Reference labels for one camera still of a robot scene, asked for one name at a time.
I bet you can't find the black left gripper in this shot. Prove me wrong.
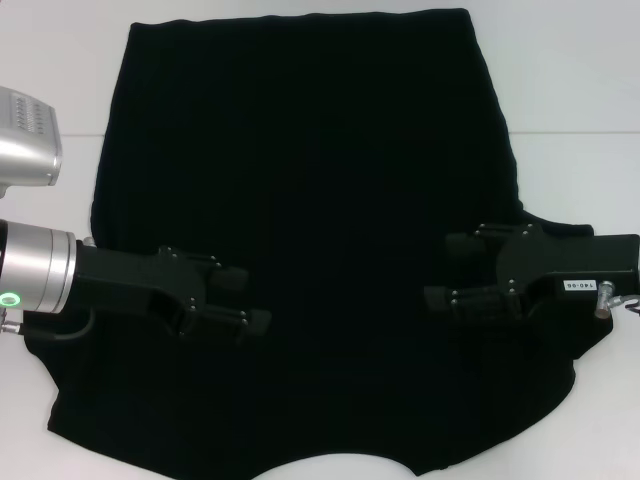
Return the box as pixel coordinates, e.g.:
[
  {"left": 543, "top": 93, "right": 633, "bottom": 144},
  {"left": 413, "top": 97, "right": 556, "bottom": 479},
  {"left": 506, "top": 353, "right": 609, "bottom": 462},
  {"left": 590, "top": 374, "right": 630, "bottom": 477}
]
[{"left": 74, "top": 242, "right": 273, "bottom": 346}]

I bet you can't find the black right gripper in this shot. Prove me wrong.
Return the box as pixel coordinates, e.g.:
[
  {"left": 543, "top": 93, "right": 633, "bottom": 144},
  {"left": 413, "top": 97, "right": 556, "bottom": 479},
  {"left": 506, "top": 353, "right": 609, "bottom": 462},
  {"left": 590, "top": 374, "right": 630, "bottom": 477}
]
[{"left": 423, "top": 222, "right": 640, "bottom": 322}]

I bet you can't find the black shirt with white print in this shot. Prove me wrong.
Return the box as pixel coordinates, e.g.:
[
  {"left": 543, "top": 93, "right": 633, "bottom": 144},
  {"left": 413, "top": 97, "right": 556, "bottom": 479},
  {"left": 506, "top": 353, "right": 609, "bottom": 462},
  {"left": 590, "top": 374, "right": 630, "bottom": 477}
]
[{"left": 22, "top": 7, "right": 616, "bottom": 480}]

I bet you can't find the silver right cable connector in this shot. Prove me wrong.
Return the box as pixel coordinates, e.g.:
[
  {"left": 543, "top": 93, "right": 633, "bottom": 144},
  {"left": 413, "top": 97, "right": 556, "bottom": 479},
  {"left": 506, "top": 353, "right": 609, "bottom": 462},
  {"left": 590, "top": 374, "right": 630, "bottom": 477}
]
[{"left": 593, "top": 281, "right": 615, "bottom": 319}]

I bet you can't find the grey right wrist cable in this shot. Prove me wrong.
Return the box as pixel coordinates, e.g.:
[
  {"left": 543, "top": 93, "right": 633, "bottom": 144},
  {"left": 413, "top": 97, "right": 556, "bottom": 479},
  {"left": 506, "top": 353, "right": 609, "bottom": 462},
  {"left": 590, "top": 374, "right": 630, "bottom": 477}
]
[{"left": 610, "top": 293, "right": 640, "bottom": 317}]

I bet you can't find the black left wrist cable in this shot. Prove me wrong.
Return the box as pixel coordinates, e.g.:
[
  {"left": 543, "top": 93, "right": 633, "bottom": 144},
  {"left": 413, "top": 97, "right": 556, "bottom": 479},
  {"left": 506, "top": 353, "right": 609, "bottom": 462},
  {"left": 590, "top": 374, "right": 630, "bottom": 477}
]
[{"left": 20, "top": 307, "right": 97, "bottom": 344}]

